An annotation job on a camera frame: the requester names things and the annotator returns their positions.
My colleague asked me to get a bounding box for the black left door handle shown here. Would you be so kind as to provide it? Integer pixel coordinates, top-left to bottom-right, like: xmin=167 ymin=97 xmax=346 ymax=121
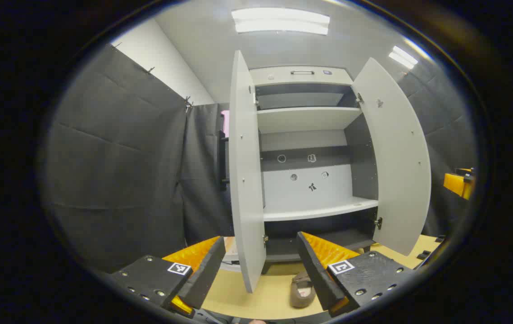
xmin=218 ymin=130 xmax=231 ymax=190

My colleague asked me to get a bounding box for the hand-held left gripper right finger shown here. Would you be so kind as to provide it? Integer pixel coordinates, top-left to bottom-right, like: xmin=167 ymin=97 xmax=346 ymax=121
xmin=296 ymin=231 xmax=415 ymax=318

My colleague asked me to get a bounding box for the grey shoe cabinet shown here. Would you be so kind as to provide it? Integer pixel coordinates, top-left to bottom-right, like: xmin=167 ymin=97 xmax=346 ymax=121
xmin=250 ymin=66 xmax=381 ymax=275

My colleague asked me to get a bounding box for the grey cabinet door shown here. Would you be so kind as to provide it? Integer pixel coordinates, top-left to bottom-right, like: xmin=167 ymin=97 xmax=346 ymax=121
xmin=229 ymin=50 xmax=267 ymax=293
xmin=352 ymin=57 xmax=432 ymax=256

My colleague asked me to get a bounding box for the large ceiling light panel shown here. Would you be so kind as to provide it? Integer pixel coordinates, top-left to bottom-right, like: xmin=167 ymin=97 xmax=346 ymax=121
xmin=232 ymin=8 xmax=330 ymax=36

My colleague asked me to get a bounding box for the white orange cover book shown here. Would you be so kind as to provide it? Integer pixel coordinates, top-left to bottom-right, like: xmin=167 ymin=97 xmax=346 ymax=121
xmin=224 ymin=237 xmax=239 ymax=261

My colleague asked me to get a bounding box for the black backdrop cloth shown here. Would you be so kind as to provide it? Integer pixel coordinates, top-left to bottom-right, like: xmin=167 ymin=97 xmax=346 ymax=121
xmin=42 ymin=45 xmax=480 ymax=273

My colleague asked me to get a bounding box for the brown fuzzy shoe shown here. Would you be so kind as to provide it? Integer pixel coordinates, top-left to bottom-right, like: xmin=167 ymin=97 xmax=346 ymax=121
xmin=290 ymin=270 xmax=317 ymax=309

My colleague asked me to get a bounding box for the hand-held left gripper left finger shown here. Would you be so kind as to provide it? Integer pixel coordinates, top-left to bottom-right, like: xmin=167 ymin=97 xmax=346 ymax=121
xmin=110 ymin=235 xmax=226 ymax=318

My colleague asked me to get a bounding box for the small ceiling light panel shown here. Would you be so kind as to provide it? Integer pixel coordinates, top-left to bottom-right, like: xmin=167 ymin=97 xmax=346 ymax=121
xmin=388 ymin=45 xmax=419 ymax=69

